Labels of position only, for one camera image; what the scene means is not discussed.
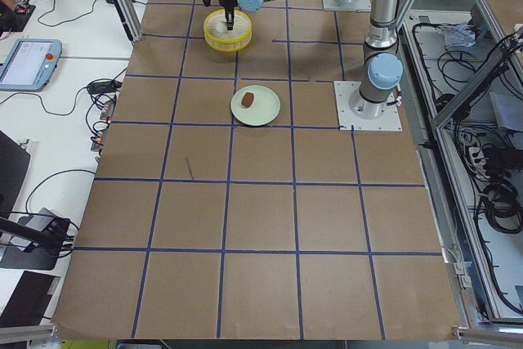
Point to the white steamed bun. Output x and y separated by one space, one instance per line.
221 27

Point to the yellow steamer layer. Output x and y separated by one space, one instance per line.
225 45

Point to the white steamer cloth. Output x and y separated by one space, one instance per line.
241 27

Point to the brown bun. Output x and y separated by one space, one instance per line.
247 99

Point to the light green plate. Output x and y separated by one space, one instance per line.
264 110

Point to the black power adapter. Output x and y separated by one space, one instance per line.
103 87

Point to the blue teach pendant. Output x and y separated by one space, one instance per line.
30 64

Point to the crumpled white paper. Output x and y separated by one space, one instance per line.
459 35

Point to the black laptop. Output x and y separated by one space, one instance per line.
14 166

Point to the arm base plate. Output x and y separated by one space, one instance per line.
354 113
360 6

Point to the black camera stand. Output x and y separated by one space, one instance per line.
36 241

